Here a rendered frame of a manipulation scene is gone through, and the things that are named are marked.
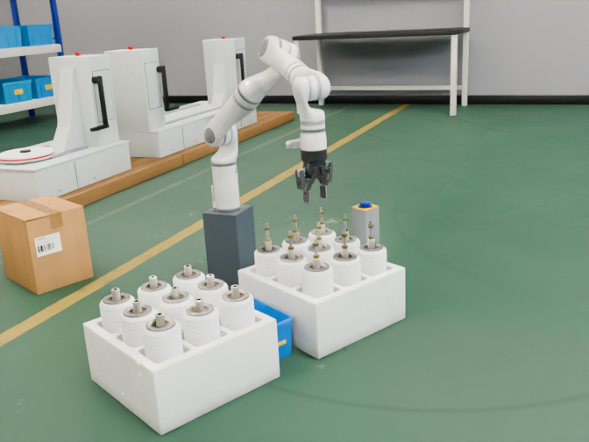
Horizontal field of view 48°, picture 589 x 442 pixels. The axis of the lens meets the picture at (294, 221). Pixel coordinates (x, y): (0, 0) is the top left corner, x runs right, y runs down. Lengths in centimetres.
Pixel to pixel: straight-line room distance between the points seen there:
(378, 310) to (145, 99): 291
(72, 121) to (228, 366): 270
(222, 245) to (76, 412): 86
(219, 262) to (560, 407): 128
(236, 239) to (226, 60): 349
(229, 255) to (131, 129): 243
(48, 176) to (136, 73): 115
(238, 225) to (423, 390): 95
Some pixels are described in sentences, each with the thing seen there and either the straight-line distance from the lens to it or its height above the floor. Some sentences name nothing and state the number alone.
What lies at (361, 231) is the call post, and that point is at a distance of 239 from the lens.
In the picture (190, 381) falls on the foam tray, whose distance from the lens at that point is 176.
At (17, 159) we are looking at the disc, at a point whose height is 30.
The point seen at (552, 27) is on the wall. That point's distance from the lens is 703.
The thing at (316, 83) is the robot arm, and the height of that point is 80.
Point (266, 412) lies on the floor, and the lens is 181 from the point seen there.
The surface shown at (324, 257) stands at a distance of 214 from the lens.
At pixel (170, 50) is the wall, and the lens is 841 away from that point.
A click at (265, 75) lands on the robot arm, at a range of 223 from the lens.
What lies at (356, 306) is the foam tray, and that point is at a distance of 207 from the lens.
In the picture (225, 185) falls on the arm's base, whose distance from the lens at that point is 243.
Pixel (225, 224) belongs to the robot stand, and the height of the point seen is 26.
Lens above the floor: 99
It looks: 17 degrees down
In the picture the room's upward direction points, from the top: 3 degrees counter-clockwise
